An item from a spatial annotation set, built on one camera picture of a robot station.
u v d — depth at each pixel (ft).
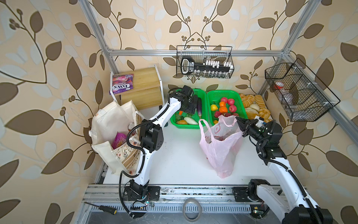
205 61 2.64
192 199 2.46
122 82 2.64
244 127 2.22
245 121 2.18
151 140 1.86
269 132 1.82
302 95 2.41
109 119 2.60
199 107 3.64
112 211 2.23
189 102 2.74
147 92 3.40
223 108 3.45
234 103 3.67
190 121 3.25
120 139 2.64
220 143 2.36
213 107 3.55
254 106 3.55
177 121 3.32
